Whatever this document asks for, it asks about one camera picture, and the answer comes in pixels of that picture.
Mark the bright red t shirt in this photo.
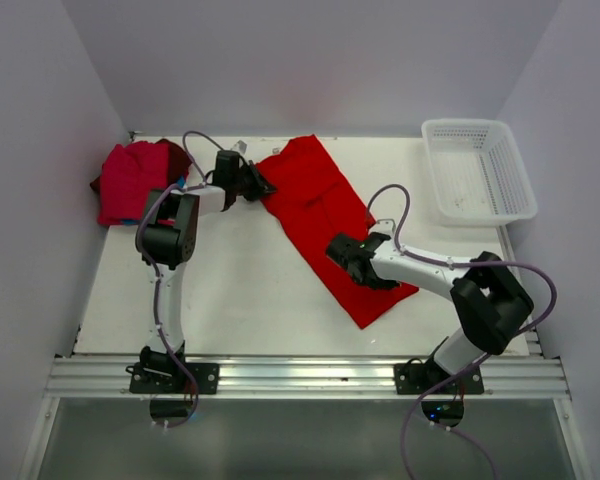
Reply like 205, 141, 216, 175
257, 135, 418, 329

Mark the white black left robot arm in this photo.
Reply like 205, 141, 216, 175
133, 150, 277, 393

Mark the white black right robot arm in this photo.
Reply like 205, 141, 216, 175
326, 231, 534, 393

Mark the blue folded t shirt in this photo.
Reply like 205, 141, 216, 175
119, 176, 186, 225

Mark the dark maroon folded t shirt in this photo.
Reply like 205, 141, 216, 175
90, 138, 192, 194

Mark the crimson folded t shirt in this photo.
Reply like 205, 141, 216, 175
90, 139, 191, 226

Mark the white plastic mesh basket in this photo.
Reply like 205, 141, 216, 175
421, 119, 538, 227

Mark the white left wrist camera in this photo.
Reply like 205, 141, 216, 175
230, 140, 247, 156

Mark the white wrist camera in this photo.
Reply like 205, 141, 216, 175
230, 140, 247, 156
368, 217, 396, 236

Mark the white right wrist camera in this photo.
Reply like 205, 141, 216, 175
368, 217, 396, 236

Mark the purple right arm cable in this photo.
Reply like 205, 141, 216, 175
367, 183, 560, 480

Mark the black left base bracket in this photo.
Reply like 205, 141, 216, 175
125, 362, 220, 395

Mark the black base bracket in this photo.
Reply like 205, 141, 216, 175
125, 362, 220, 395
393, 358, 485, 396

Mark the aluminium mounting rail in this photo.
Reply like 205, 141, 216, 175
43, 334, 571, 400

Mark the black right base bracket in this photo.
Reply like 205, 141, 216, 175
393, 358, 485, 396

